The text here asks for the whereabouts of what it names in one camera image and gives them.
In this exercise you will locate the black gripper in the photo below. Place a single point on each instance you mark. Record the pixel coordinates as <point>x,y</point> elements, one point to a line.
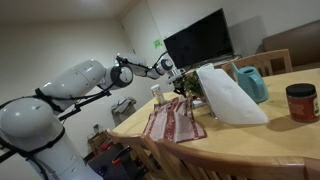
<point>180,84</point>

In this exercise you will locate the red patterned cloth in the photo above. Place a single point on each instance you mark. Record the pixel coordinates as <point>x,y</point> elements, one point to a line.
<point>173,123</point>

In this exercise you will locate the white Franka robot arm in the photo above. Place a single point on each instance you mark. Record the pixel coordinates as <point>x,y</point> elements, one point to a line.
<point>76,80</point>

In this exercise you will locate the green potted plant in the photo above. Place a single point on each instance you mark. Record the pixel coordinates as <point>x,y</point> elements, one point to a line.
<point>195,85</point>

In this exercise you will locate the white paper cup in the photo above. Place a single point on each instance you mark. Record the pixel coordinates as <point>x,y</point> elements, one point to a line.
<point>157,93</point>

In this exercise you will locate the light television stand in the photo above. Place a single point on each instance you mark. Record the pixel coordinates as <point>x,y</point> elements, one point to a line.
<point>216,61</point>

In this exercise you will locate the green sticky note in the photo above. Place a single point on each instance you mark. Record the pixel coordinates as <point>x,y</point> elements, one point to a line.
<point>157,43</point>

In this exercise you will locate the black flat television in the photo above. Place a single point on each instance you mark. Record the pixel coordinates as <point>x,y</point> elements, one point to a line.
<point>200,40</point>

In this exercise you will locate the grey fabric bundle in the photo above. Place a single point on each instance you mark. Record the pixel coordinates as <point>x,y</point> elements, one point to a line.
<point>123,106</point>

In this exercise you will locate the wooden dining chair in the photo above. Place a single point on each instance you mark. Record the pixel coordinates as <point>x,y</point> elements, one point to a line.
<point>263,55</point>
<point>133,140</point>
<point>233,163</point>

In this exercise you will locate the teal watering can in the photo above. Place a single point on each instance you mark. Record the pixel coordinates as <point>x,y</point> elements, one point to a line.
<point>253,83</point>

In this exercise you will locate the orange black clamp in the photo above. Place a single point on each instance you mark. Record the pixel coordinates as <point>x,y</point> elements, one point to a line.
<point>106,146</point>
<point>116,160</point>

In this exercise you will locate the small bottle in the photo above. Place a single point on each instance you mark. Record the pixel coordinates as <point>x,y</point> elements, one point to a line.
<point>96,129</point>

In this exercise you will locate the brown cardboard box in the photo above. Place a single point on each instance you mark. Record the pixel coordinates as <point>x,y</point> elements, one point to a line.
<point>96,141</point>

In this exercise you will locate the brown armchair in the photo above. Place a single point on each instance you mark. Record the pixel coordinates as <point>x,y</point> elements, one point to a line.
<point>293,43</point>

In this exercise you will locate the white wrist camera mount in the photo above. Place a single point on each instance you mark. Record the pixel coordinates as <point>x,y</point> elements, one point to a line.
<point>176,74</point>

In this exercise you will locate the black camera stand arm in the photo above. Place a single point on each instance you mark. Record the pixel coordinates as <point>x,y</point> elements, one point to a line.
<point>68,115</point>

